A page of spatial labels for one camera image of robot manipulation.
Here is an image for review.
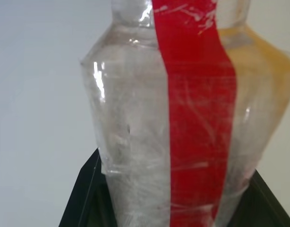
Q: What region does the clear plastic bottle red tape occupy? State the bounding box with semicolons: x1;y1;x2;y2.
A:
79;0;290;227

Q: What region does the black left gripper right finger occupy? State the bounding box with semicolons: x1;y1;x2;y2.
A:
214;169;290;227

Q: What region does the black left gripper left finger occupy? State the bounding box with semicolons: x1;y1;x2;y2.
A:
59;148;121;227

